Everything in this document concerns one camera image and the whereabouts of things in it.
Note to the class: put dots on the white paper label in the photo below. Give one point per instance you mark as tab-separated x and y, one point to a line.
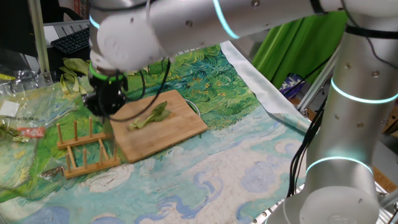
8	108

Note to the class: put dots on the aluminium frame post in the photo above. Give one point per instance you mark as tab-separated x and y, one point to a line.
314	87
388	199
38	37

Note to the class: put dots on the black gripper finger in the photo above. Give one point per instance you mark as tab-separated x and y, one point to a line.
113	109
93	105

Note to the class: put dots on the steel cleaver knife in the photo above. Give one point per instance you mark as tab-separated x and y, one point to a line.
109	130

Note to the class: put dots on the green pakchoi stalk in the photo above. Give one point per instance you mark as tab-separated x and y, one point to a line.
157	115

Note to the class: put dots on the dark green vegetable bunch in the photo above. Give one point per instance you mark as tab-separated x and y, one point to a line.
7	133

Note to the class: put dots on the small bag of screws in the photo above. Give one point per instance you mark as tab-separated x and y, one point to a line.
53	172

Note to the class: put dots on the green fabric curtain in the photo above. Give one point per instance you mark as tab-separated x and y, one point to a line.
295	49

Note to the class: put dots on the black office chair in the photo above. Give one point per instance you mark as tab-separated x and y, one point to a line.
49	7

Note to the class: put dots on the cardboard box red label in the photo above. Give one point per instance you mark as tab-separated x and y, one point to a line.
391	121

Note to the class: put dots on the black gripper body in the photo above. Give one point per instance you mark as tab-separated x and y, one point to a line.
110	93

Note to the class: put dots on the black monitor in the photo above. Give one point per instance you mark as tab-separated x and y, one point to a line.
15	28

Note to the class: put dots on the red printed label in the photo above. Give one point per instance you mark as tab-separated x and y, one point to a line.
31	132

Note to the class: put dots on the clear plastic bag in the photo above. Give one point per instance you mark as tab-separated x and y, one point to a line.
31	102

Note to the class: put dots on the wooden peg rack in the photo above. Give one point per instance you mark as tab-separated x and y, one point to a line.
81	140

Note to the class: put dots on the painted landscape tablecloth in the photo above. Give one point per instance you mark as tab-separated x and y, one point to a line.
217	161

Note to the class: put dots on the bamboo cutting board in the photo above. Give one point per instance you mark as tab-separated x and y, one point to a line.
168	137

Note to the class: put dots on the black computer keyboard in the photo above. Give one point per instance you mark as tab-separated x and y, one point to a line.
73	40

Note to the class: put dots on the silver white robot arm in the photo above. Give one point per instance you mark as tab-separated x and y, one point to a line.
186	21

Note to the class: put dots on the blue patterned bag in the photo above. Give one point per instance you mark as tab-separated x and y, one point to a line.
290	85

